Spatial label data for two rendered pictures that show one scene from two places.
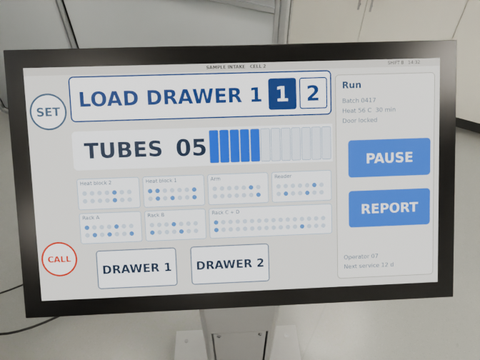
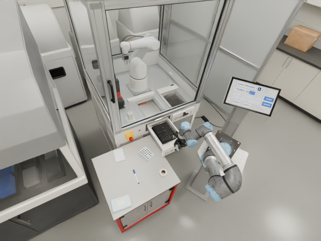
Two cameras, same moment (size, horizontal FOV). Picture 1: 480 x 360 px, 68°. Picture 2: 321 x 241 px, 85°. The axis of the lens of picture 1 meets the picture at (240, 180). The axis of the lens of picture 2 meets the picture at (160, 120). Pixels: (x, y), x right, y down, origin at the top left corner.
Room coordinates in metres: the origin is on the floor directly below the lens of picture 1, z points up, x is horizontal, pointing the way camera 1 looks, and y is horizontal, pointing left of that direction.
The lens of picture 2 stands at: (-1.46, 0.46, 2.26)
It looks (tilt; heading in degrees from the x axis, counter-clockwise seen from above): 49 degrees down; 17
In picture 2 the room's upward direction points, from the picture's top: 7 degrees clockwise
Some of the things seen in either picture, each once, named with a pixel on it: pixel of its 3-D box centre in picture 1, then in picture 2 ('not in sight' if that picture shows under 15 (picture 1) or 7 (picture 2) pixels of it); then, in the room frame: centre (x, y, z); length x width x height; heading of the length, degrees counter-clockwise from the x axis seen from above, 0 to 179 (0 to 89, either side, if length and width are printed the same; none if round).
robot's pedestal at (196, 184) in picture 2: not in sight; (208, 172); (-0.38, 0.14, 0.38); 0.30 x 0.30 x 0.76; 80
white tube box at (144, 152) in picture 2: not in sight; (146, 154); (-0.67, 0.80, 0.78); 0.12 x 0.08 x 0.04; 69
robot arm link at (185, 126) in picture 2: not in sight; (184, 128); (-0.57, 0.53, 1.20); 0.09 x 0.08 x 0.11; 42
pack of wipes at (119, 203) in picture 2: not in sight; (121, 203); (-1.15, 0.80, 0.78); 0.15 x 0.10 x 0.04; 132
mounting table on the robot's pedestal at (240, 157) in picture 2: not in sight; (219, 160); (-0.38, 0.12, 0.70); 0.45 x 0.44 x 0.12; 80
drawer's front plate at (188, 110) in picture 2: not in sight; (183, 114); (-0.09, 0.63, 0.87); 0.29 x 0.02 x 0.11; 142
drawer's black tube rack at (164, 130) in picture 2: not in sight; (164, 132); (-0.42, 0.72, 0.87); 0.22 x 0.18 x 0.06; 52
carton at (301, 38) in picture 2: not in sight; (302, 38); (2.60, -0.84, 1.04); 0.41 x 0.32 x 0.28; 60
